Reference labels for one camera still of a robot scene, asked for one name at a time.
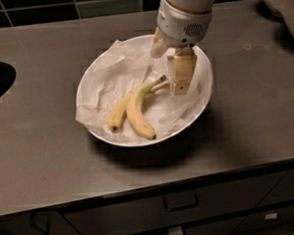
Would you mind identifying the dark cabinet drawer with handle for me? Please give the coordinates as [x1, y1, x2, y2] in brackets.
[63, 172, 294, 235]

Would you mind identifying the yellow banana with green stem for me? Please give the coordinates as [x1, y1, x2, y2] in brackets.
[126, 76, 166, 140]

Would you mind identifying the white bowl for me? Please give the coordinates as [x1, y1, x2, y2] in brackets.
[72, 30, 219, 151]

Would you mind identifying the dark left cabinet door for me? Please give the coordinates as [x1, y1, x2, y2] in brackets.
[0, 211, 80, 235]

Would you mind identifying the white crumpled paper liner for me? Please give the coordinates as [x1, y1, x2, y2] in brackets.
[70, 34, 206, 143]

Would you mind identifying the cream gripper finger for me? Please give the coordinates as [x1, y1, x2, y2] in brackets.
[167, 47, 197, 96]
[150, 27, 167, 58]

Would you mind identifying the smaller yellow banana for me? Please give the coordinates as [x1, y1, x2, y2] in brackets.
[107, 84, 169, 131]

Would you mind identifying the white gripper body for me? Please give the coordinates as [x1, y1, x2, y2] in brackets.
[156, 0, 212, 48]

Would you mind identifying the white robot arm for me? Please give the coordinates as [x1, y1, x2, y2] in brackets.
[150, 0, 294, 96]

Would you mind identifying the lower cabinet drawer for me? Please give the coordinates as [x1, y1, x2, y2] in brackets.
[89, 198, 294, 235]

